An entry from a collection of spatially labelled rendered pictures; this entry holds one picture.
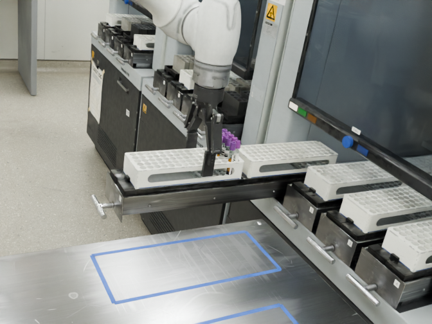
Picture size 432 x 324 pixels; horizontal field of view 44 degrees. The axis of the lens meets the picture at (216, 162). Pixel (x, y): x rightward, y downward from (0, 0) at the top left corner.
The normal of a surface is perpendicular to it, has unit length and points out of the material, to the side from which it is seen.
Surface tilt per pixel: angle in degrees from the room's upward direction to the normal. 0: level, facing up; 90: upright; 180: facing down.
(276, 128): 90
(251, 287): 0
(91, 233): 0
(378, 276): 90
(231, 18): 81
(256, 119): 90
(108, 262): 0
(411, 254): 90
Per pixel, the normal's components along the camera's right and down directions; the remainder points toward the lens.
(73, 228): 0.15, -0.90
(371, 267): -0.88, 0.07
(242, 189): 0.45, 0.43
